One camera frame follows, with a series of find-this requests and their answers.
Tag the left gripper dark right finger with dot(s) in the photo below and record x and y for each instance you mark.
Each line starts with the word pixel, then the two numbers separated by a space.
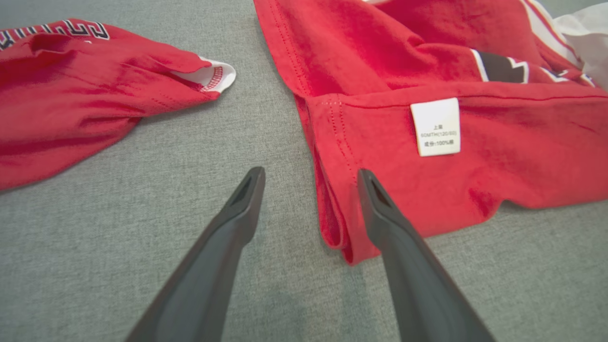
pixel 418 285

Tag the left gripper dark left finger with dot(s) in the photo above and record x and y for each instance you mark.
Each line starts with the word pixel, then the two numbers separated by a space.
pixel 209 275

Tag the red Bulls 23 jersey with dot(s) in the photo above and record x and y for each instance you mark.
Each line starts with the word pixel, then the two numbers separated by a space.
pixel 380 57

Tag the grey fabric sofa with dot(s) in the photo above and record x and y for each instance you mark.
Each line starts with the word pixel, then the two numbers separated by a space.
pixel 142 213

